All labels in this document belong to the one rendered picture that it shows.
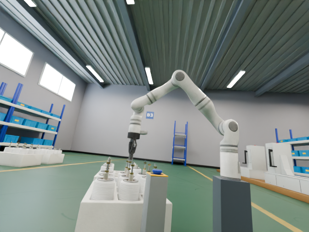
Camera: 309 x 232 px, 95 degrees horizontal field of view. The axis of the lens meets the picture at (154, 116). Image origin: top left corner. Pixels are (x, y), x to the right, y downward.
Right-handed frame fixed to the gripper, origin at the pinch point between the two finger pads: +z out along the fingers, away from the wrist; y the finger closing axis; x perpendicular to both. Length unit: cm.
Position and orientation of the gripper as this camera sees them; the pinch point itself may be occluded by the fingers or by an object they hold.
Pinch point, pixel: (130, 157)
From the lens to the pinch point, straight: 87.4
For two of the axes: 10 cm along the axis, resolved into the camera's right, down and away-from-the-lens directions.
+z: -1.0, 9.6, -2.5
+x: 9.3, 1.8, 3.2
